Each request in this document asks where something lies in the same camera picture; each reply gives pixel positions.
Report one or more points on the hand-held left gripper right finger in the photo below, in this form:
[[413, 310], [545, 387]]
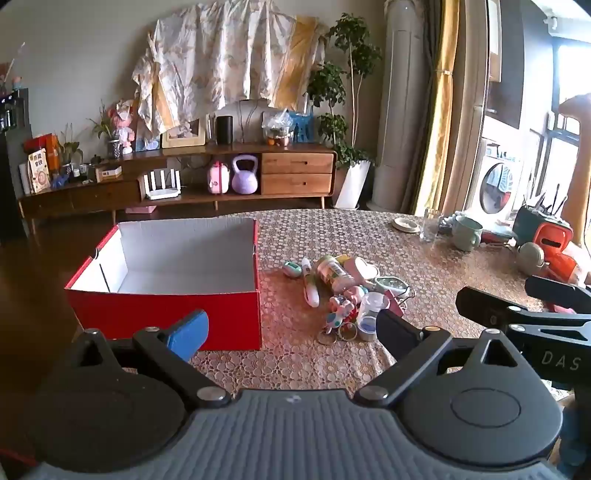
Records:
[[395, 334]]

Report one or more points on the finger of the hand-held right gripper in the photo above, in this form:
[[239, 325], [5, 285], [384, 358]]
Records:
[[489, 309], [558, 291]]

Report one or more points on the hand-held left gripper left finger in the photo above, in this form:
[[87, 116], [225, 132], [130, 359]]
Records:
[[187, 334]]

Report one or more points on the pink blue cartoon figurine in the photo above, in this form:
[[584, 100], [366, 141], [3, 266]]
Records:
[[345, 304]]

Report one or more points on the red cardboard box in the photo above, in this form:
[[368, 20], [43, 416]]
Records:
[[184, 258]]

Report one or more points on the yellow carton box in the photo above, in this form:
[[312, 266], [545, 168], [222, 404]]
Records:
[[343, 259]]

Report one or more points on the teal oval gadget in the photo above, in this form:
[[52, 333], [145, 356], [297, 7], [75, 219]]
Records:
[[291, 270]]

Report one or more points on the pink binder clip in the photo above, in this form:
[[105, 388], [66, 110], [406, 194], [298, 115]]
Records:
[[396, 302]]

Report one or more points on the clear plastic cup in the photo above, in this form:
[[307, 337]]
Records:
[[373, 307]]

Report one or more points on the orange plastic container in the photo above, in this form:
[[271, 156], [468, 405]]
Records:
[[556, 251]]

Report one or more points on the grey round container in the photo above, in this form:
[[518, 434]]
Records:
[[531, 259]]

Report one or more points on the pink heart-shaped box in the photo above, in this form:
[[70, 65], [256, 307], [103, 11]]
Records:
[[362, 268]]

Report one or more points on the teal utensil holder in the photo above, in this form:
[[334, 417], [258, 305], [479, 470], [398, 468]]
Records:
[[531, 221]]

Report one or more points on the green mug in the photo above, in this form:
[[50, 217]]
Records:
[[465, 234]]

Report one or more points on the green label pill bottle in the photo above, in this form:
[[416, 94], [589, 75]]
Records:
[[334, 274]]

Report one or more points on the white green thermometer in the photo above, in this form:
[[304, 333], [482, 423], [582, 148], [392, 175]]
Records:
[[311, 290]]

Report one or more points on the clear drinking glass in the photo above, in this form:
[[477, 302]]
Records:
[[430, 226]]

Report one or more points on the white dish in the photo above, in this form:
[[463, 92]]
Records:
[[406, 225]]

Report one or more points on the white washing machine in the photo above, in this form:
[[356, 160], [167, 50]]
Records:
[[496, 184]]

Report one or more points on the patterned floral tablecloth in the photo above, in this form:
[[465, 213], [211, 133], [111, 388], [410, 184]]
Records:
[[323, 230]]

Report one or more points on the pink flat item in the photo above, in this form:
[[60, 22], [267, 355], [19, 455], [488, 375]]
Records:
[[141, 209]]

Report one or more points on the white router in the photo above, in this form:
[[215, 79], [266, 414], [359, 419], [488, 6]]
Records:
[[160, 190]]

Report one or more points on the potted tree white planter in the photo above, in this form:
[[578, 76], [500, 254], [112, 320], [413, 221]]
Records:
[[353, 184]]

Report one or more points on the pink toy case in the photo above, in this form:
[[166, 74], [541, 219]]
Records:
[[218, 179]]

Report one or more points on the purple kettlebell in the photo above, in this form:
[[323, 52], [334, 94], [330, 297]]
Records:
[[244, 180]]

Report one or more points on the small cardboard box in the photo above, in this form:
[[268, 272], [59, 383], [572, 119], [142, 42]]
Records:
[[108, 174]]

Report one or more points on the wooden sideboard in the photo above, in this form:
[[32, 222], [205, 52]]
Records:
[[295, 177]]

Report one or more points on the yellow curtain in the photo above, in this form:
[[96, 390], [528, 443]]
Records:
[[441, 115]]

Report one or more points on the black speaker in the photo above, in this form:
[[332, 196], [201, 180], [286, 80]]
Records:
[[225, 130]]

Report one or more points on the pink doll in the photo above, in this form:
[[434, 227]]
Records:
[[123, 129]]

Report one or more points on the small potted plant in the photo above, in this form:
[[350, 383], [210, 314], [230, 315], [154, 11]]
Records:
[[110, 134]]

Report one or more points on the illustrated book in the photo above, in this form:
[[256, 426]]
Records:
[[39, 170]]

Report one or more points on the white round decor panel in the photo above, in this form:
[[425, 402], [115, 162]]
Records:
[[247, 117]]

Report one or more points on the blue printed bag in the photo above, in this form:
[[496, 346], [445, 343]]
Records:
[[303, 128]]

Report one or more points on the orange box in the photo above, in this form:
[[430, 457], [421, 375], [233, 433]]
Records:
[[52, 152]]

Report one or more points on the clear plastic bag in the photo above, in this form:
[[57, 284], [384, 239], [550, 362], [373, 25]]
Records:
[[278, 127]]

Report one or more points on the black cabinet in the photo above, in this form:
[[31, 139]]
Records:
[[11, 184]]

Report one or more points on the brown curved post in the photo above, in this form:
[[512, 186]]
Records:
[[579, 138]]

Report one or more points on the wooden picture frame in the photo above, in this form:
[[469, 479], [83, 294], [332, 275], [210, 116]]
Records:
[[183, 134]]

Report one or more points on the floral wall cloth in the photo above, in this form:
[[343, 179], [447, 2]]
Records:
[[221, 55]]

